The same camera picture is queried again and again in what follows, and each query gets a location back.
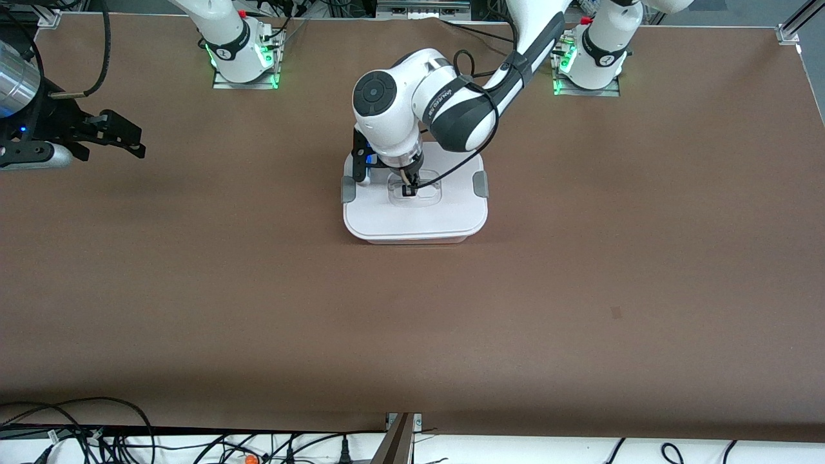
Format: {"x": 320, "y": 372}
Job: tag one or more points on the white plastic box lid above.
{"x": 412, "y": 222}

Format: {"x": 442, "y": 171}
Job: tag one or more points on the white lower shelf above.
{"x": 515, "y": 454}

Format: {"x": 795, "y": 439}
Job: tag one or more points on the black power plug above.
{"x": 345, "y": 451}
{"x": 290, "y": 451}

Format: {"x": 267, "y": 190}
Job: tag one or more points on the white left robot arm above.
{"x": 387, "y": 122}

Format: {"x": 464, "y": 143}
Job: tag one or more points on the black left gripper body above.
{"x": 410, "y": 176}

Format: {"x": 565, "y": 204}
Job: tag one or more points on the aluminium frame beam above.
{"x": 396, "y": 444}

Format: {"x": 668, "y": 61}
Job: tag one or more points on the grey metal crate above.
{"x": 422, "y": 8}

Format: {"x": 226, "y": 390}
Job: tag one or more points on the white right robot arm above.
{"x": 225, "y": 26}

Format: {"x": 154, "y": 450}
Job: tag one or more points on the aluminium frame profile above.
{"x": 48, "y": 18}
{"x": 787, "y": 32}

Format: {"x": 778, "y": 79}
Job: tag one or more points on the translucent plastic box base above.
{"x": 419, "y": 240}

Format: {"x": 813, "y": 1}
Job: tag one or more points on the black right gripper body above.
{"x": 57, "y": 120}

